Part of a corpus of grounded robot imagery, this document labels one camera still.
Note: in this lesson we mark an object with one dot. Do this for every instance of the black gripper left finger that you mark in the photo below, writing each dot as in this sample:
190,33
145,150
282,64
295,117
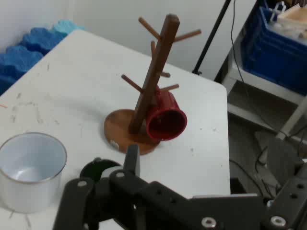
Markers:
134,189

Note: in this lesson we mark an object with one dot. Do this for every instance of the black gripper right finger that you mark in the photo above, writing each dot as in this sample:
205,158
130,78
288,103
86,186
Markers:
291,191

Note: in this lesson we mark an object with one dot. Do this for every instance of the red ceramic mug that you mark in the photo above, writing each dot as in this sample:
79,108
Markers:
172,103

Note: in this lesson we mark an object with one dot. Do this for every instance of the dark green mug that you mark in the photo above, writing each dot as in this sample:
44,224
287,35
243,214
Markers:
96,171

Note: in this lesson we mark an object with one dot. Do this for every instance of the white enamel cup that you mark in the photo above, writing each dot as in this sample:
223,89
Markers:
24,196

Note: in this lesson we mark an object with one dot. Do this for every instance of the brown wooden mug tree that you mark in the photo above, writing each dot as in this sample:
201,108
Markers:
153,72

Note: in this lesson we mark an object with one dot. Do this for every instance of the blue plastic crate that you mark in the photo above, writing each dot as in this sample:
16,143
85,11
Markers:
271,57

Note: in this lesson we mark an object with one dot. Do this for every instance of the black tripod stand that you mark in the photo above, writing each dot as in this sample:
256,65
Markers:
211,38

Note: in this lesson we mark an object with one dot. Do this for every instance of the dark blue foam mat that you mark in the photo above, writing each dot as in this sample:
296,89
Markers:
24,55

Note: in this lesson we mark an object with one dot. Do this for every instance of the light wooden box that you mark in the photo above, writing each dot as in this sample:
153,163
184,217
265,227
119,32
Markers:
293,16

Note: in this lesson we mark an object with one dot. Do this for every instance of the light blue foam mat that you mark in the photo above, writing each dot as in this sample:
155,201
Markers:
67,26

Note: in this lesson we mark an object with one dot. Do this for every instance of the white metal shelf frame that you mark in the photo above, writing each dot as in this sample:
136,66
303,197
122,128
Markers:
263,88

